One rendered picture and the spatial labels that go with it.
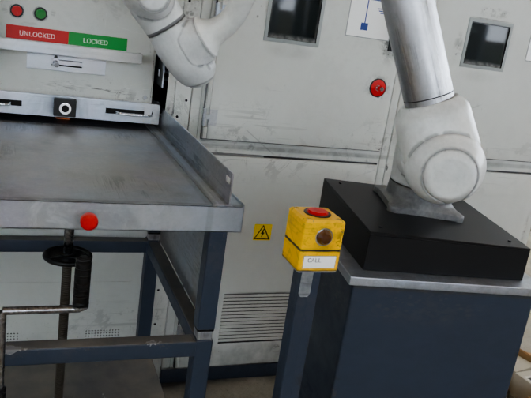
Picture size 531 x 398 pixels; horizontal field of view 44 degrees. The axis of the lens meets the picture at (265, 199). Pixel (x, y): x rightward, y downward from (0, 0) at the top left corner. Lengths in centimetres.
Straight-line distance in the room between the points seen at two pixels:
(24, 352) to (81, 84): 84
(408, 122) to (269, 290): 106
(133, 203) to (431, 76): 62
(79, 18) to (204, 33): 49
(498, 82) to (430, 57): 112
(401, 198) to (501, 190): 104
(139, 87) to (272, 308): 86
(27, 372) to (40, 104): 75
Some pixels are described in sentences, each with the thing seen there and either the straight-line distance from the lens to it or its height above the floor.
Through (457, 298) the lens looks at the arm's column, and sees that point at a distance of 147.
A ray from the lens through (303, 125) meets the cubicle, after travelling 207.
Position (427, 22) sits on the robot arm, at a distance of 132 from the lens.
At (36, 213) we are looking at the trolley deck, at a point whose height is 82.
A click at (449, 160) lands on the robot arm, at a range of 128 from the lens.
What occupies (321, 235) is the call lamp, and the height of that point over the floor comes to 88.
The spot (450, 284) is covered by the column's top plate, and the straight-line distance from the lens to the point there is 143.
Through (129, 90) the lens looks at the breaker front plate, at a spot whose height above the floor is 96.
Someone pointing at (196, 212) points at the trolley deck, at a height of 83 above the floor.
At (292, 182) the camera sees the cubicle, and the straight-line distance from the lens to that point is 211.
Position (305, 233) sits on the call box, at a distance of 114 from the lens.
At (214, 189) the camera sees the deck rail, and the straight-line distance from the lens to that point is 142.
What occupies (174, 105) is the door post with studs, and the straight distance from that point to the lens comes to 196.
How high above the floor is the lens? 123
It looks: 16 degrees down
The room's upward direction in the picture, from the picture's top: 9 degrees clockwise
